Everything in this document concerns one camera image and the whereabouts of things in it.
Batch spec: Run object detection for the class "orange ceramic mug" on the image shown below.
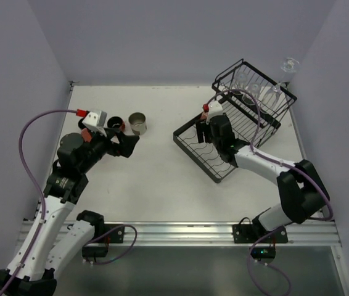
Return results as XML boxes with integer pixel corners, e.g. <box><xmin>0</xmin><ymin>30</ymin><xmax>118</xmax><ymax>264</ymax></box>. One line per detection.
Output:
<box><xmin>107</xmin><ymin>116</ymin><xmax>126</xmax><ymax>132</ymax></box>

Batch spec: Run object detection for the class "white brown ceramic cup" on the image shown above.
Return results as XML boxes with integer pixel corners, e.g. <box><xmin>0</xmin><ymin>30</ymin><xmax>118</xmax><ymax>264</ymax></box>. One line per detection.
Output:
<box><xmin>128</xmin><ymin>112</ymin><xmax>147</xmax><ymax>136</ymax></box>

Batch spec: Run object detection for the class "clear wine glass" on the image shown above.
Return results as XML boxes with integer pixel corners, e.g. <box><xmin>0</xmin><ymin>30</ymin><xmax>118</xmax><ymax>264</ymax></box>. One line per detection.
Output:
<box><xmin>231</xmin><ymin>70</ymin><xmax>248</xmax><ymax>95</ymax></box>
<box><xmin>242</xmin><ymin>82</ymin><xmax>261</xmax><ymax>106</ymax></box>
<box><xmin>260</xmin><ymin>83</ymin><xmax>281</xmax><ymax>111</ymax></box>

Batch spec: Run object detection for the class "tall glass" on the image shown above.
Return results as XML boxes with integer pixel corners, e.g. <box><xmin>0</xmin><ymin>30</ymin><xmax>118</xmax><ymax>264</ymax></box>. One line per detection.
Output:
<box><xmin>279</xmin><ymin>57</ymin><xmax>300</xmax><ymax>83</ymax></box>

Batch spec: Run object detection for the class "salmon pink mug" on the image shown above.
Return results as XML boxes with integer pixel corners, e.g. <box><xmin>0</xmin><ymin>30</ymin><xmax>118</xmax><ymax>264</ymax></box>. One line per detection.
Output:
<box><xmin>200</xmin><ymin>112</ymin><xmax>208</xmax><ymax>120</ymax></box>

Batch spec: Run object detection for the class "pink tall tumbler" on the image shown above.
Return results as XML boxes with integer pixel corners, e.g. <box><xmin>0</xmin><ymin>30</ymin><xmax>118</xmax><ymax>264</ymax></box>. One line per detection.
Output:
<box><xmin>81</xmin><ymin>128</ymin><xmax>92</xmax><ymax>142</ymax></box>

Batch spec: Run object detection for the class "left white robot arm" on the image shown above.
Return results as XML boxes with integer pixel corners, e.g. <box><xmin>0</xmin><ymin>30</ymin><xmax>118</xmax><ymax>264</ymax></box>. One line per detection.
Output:
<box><xmin>0</xmin><ymin>129</ymin><xmax>139</xmax><ymax>295</ymax></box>

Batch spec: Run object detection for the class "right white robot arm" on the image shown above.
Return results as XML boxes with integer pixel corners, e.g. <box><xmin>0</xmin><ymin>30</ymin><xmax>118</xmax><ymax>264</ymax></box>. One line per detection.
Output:
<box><xmin>196</xmin><ymin>114</ymin><xmax>333</xmax><ymax>236</ymax></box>

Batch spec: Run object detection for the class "left black controller box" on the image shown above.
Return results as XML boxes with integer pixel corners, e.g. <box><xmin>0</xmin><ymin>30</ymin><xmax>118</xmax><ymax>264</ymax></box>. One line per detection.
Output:
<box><xmin>81</xmin><ymin>245</ymin><xmax>109</xmax><ymax>260</ymax></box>

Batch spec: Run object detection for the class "black controller box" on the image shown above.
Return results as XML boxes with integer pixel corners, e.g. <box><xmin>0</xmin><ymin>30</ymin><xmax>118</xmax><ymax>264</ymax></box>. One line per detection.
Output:
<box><xmin>81</xmin><ymin>245</ymin><xmax>109</xmax><ymax>260</ymax></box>
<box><xmin>250</xmin><ymin>246</ymin><xmax>276</xmax><ymax>261</ymax></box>

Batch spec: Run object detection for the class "right black controller box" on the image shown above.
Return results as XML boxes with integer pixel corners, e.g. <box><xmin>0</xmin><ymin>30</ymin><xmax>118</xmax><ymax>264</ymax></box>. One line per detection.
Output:
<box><xmin>250</xmin><ymin>246</ymin><xmax>276</xmax><ymax>261</ymax></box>

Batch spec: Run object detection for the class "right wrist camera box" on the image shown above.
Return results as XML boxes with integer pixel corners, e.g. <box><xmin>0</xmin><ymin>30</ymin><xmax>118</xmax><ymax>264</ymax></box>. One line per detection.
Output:
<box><xmin>207</xmin><ymin>101</ymin><xmax>223</xmax><ymax>118</ymax></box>

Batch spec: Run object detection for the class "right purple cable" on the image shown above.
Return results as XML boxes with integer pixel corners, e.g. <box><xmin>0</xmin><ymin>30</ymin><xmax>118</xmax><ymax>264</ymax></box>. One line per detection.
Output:
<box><xmin>202</xmin><ymin>89</ymin><xmax>334</xmax><ymax>296</ymax></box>

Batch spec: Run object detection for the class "purple cable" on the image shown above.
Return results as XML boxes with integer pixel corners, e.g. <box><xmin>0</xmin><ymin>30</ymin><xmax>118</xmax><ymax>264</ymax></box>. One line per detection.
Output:
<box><xmin>202</xmin><ymin>89</ymin><xmax>334</xmax><ymax>296</ymax></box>
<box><xmin>0</xmin><ymin>109</ymin><xmax>138</xmax><ymax>296</ymax></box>

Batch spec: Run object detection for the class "black wire dish rack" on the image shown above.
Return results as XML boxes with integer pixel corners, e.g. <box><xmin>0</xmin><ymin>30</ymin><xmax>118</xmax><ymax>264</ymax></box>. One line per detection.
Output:
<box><xmin>173</xmin><ymin>59</ymin><xmax>297</xmax><ymax>183</ymax></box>

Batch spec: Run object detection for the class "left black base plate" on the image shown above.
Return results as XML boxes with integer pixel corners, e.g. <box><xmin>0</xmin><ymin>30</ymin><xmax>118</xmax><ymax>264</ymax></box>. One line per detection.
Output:
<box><xmin>104</xmin><ymin>224</ymin><xmax>125</xmax><ymax>244</ymax></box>

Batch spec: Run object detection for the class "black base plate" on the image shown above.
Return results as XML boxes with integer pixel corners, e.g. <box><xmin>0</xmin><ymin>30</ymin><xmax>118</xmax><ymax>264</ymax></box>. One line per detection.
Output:
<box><xmin>104</xmin><ymin>224</ymin><xmax>125</xmax><ymax>244</ymax></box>
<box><xmin>232</xmin><ymin>224</ymin><xmax>289</xmax><ymax>244</ymax></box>

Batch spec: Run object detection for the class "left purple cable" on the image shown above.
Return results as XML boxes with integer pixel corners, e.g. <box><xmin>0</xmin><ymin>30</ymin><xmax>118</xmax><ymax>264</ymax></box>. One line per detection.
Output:
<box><xmin>0</xmin><ymin>109</ymin><xmax>138</xmax><ymax>296</ymax></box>

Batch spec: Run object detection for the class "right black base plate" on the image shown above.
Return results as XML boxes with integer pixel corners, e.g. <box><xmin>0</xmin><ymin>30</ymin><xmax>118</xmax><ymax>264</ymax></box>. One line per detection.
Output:
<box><xmin>232</xmin><ymin>224</ymin><xmax>289</xmax><ymax>244</ymax></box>

